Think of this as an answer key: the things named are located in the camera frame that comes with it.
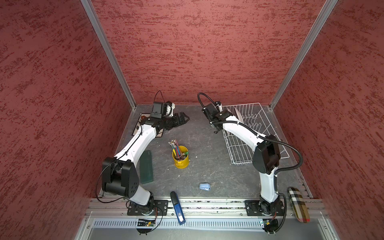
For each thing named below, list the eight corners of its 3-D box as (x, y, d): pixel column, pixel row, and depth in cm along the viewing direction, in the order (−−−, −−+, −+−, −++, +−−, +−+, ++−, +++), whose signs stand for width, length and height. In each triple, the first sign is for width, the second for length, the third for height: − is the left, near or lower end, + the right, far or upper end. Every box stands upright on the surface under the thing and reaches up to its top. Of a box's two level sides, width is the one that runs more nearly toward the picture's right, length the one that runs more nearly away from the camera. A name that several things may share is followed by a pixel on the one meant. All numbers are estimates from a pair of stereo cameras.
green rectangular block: (141, 184, 84) (140, 182, 81) (141, 154, 95) (139, 152, 93) (153, 181, 85) (152, 179, 82) (151, 152, 97) (150, 150, 94)
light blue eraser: (199, 190, 82) (199, 188, 79) (199, 184, 84) (199, 182, 81) (209, 190, 82) (210, 188, 79) (209, 184, 84) (210, 182, 81)
